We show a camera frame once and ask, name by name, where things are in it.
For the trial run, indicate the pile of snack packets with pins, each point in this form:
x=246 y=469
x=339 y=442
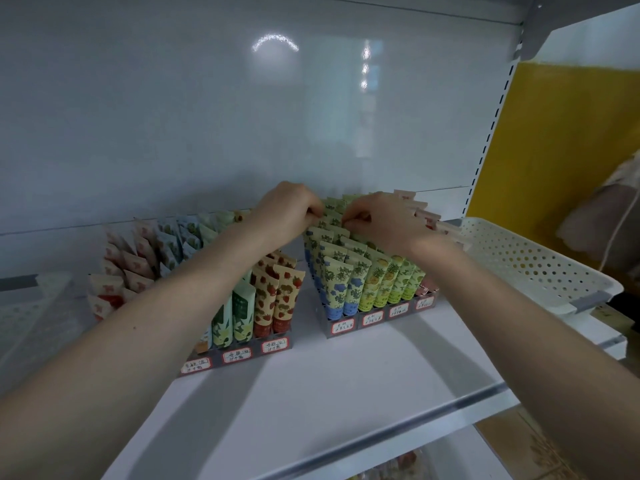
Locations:
x=400 y=467

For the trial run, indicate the person's right forearm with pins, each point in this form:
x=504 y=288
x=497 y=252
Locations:
x=550 y=365

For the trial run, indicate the small brown cardboard box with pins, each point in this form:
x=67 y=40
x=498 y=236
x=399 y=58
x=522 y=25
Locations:
x=615 y=325

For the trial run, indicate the person's left forearm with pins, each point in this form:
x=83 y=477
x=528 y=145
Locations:
x=110 y=365

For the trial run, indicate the row of hand cream tubes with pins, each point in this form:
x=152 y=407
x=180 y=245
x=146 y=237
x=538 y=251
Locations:
x=350 y=280

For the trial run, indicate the person's left hand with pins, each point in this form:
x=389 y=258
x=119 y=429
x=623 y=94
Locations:
x=285 y=210

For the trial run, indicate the clear divider tray with labels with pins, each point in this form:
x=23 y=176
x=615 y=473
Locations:
x=238 y=355

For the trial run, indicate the person's right hand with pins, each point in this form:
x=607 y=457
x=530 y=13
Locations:
x=392 y=225

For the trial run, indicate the white metal shelf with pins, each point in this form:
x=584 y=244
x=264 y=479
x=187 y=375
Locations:
x=350 y=395

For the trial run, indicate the white perforated plastic basket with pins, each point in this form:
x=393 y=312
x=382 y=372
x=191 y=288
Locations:
x=530 y=260
x=30 y=315

